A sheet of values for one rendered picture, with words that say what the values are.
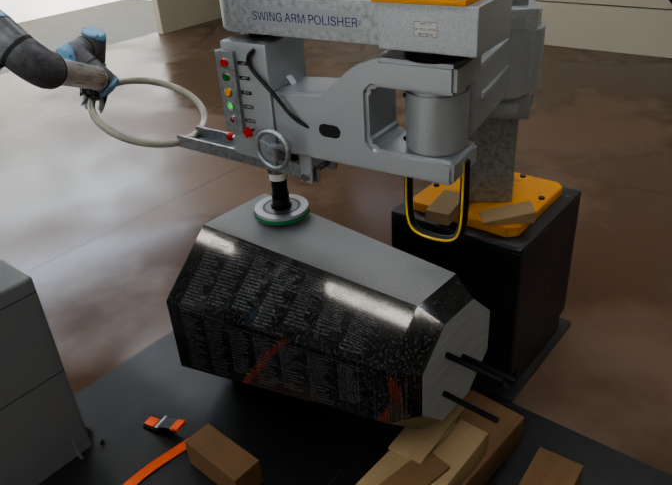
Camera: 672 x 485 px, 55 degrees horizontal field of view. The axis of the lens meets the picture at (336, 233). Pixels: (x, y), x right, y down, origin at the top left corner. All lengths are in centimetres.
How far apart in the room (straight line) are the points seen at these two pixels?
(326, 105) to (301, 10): 30
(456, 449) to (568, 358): 99
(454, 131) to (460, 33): 32
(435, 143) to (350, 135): 29
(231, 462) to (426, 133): 140
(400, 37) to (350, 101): 29
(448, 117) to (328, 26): 45
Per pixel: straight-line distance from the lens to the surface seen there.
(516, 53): 246
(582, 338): 333
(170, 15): 1038
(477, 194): 273
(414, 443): 238
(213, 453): 261
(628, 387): 312
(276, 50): 223
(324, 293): 220
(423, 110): 194
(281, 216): 247
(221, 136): 269
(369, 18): 193
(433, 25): 182
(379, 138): 211
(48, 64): 210
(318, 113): 213
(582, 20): 817
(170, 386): 311
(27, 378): 265
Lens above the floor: 204
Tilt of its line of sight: 30 degrees down
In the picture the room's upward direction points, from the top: 4 degrees counter-clockwise
